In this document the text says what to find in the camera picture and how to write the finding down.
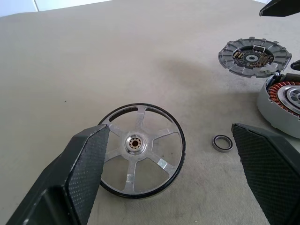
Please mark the silver spoked rotor wheel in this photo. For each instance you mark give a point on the silver spoked rotor wheel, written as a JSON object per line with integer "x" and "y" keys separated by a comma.
{"x": 136, "y": 145}

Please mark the grey motor stator housing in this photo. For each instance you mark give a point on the grey motor stator housing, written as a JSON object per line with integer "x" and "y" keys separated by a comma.
{"x": 266, "y": 103}

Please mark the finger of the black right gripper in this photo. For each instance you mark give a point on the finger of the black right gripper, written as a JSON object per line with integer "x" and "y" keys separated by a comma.
{"x": 281, "y": 8}
{"x": 296, "y": 65}

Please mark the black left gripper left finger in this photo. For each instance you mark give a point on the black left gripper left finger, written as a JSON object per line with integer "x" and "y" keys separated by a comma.
{"x": 70, "y": 178}

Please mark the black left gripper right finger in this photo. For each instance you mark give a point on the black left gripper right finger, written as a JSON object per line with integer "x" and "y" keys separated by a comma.
{"x": 269, "y": 173}

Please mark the round grey circuit board cover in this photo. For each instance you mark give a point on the round grey circuit board cover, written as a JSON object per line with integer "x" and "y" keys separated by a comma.
{"x": 228, "y": 58}

